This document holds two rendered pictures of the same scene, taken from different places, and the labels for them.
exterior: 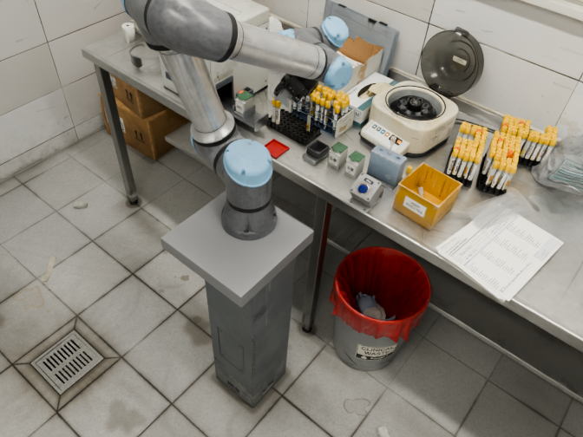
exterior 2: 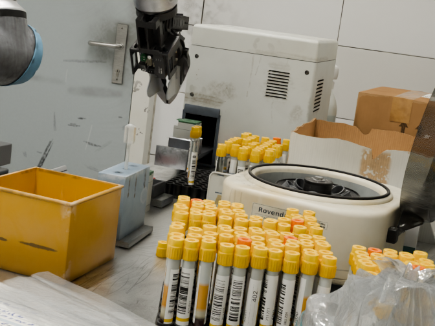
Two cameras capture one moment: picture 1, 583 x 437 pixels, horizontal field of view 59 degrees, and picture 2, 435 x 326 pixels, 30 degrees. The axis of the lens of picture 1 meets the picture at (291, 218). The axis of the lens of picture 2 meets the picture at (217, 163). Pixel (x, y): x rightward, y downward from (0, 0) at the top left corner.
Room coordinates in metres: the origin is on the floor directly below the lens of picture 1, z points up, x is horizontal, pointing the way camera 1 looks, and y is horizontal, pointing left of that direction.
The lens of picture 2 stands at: (0.93, -1.37, 1.22)
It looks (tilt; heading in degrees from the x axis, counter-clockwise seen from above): 11 degrees down; 69
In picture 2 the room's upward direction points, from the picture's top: 7 degrees clockwise
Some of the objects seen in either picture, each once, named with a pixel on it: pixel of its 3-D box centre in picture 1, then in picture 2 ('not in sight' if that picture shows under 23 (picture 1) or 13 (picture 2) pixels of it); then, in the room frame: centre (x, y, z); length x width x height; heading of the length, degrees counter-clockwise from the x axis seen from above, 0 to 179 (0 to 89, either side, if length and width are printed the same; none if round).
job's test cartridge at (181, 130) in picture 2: (244, 104); (186, 137); (1.44, 0.18, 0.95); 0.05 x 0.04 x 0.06; 144
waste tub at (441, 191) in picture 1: (426, 196); (48, 222); (1.09, -0.38, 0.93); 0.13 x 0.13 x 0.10; 51
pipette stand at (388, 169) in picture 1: (386, 166); (122, 202); (1.21, -0.28, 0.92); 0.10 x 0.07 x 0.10; 56
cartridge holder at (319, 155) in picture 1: (317, 151); (144, 190); (1.30, -0.07, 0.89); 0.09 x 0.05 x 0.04; 143
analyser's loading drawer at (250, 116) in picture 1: (239, 108); (188, 147); (1.46, 0.20, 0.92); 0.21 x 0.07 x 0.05; 54
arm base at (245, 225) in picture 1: (249, 206); not in sight; (0.95, 0.11, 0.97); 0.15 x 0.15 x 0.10
